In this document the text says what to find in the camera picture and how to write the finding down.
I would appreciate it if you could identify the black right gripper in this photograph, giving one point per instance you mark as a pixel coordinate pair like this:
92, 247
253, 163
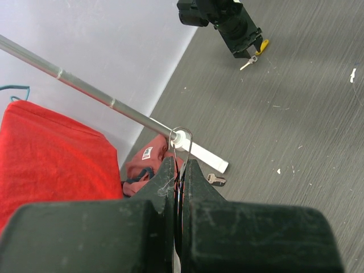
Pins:
238, 31

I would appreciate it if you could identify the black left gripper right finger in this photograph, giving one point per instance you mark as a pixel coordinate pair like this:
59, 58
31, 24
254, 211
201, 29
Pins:
226, 236

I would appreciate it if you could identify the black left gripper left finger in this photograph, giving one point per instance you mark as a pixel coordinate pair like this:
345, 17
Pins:
129, 235

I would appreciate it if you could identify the key with yellow tag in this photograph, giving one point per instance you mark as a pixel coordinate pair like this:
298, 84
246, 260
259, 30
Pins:
254, 58

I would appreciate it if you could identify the keyring with tagged keys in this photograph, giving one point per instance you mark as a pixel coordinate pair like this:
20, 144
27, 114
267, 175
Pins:
179, 159

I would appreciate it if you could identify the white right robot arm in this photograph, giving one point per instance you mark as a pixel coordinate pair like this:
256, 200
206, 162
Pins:
201, 13

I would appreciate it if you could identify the black head key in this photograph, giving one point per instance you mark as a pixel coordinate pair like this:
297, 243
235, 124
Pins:
216, 181

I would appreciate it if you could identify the dark red crumpled shirt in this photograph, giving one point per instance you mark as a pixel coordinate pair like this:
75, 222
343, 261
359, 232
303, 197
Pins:
145, 165

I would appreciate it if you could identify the silver white clothes rack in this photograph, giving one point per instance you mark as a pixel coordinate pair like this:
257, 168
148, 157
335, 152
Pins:
71, 78

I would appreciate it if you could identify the bright red shirt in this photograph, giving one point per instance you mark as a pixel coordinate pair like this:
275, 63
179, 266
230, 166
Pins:
46, 156

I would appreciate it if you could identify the teal clothes hanger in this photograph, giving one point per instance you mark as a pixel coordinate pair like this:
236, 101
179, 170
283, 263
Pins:
18, 92

